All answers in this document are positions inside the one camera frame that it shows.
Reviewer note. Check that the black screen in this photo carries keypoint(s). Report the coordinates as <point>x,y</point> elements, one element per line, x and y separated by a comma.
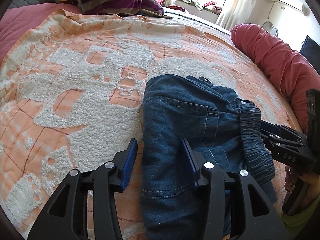
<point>310,51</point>

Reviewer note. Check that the orange and white blanket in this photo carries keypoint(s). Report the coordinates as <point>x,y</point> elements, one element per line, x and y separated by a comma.
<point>75,92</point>

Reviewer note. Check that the red rolled quilt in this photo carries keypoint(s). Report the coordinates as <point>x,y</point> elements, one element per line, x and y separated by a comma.
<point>280,60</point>

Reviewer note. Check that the grey striped cloth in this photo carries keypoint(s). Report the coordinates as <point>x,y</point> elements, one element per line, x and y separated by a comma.
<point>198,5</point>

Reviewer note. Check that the person's right hand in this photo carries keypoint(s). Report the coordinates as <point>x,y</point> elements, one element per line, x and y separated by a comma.
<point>289,183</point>

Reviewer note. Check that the cream curtain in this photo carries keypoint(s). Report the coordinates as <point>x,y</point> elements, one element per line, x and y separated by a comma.
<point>240,5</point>

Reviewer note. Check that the white air conditioner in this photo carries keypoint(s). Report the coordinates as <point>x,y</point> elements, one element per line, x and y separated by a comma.
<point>292,3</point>

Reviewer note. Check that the person's right forearm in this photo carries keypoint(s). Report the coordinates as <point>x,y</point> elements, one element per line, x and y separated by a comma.
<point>307,216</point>

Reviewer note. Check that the pink bed quilt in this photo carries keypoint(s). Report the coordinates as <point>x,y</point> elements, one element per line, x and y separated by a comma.
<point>20,20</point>

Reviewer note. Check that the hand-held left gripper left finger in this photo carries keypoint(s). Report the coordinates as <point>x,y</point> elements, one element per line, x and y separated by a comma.
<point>128,165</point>

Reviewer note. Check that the dark denim pants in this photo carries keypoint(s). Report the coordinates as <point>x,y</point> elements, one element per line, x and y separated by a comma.
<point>175,120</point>

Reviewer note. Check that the white metal rail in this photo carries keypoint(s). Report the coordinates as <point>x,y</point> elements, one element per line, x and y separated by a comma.
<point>272,27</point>

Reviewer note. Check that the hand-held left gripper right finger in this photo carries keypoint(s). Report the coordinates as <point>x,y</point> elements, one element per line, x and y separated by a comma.
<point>191,162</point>

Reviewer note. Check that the beige bed sheet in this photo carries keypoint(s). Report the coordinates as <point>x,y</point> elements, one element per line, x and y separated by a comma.
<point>195,18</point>

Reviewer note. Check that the red cloth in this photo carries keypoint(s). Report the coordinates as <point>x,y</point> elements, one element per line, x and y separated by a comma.
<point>212,6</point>

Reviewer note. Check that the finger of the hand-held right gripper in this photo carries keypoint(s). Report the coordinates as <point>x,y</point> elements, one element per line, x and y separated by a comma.
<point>277,128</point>
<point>280,145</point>

